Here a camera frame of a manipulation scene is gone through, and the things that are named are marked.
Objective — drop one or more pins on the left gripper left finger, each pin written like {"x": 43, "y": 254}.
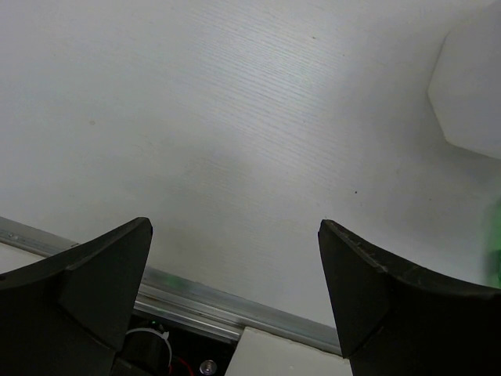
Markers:
{"x": 68, "y": 314}

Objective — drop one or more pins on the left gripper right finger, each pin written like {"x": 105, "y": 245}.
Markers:
{"x": 394, "y": 317}

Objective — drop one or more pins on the green plastic bottle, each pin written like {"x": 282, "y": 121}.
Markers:
{"x": 491, "y": 258}

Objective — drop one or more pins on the white octagonal plastic bin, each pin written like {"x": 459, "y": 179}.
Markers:
{"x": 465, "y": 86}

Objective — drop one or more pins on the aluminium table rail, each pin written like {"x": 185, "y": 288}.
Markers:
{"x": 224, "y": 315}

